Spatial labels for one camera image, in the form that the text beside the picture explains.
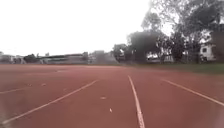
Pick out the grey building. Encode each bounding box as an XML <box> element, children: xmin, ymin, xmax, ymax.
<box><xmin>88</xmin><ymin>50</ymin><xmax>120</xmax><ymax>66</ymax></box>

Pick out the long low building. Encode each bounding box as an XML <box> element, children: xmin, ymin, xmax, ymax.
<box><xmin>36</xmin><ymin>53</ymin><xmax>89</xmax><ymax>65</ymax></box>

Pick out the row of trees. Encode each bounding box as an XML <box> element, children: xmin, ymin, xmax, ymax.
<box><xmin>111</xmin><ymin>0</ymin><xmax>224</xmax><ymax>64</ymax></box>

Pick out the white building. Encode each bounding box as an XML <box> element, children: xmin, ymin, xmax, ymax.
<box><xmin>199</xmin><ymin>43</ymin><xmax>218</xmax><ymax>63</ymax></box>

